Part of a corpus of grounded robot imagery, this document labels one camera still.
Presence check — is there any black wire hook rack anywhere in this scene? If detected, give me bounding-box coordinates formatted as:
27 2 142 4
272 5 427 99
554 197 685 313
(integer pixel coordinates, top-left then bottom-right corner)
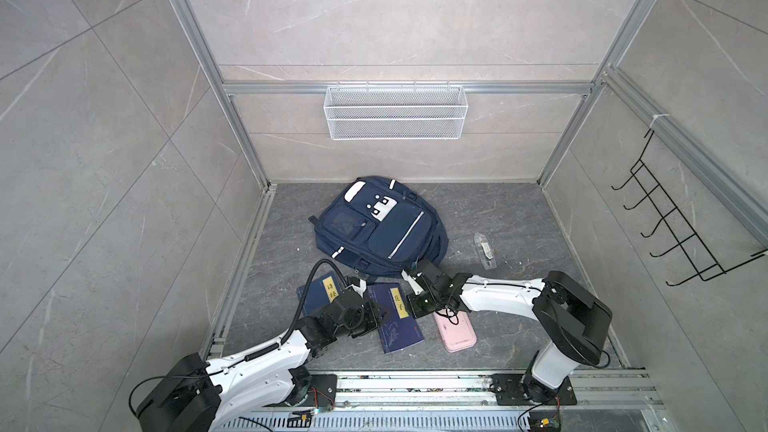
611 129 767 287

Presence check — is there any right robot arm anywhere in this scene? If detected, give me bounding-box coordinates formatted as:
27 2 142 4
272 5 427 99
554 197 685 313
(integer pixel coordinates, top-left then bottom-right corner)
401 260 613 403

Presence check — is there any blue book yellow label left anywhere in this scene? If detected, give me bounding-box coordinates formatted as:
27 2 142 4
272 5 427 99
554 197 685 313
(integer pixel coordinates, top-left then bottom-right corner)
302 271 346 317

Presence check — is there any navy blue student backpack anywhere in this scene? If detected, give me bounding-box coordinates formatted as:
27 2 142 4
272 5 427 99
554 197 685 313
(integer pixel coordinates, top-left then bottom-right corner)
309 176 449 277

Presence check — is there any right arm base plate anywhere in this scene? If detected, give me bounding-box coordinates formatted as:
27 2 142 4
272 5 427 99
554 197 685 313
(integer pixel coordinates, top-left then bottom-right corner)
490 374 577 406

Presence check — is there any aluminium front rail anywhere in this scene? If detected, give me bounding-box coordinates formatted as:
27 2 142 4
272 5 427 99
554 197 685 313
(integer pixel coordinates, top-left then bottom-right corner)
220 369 676 431

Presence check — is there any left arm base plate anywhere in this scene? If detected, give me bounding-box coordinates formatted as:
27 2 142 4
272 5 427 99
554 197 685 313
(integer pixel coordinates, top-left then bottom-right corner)
286 374 338 410

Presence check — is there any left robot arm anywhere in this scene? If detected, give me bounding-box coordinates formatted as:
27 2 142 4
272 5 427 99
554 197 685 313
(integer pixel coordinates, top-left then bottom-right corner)
128 259 387 431

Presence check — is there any white wire mesh basket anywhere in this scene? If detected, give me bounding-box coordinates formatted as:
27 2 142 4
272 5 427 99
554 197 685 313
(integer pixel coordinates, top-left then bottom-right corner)
323 84 469 141

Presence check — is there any small clear plastic object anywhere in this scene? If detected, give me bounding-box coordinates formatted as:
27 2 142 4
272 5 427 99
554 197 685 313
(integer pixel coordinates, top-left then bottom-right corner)
474 233 497 270

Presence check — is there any purple book yellow label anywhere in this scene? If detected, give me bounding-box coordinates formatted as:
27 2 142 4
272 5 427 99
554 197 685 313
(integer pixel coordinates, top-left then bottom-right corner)
367 283 424 354

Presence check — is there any pink pencil case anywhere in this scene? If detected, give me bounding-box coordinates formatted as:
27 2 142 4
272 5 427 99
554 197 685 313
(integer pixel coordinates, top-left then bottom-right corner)
433 310 477 353

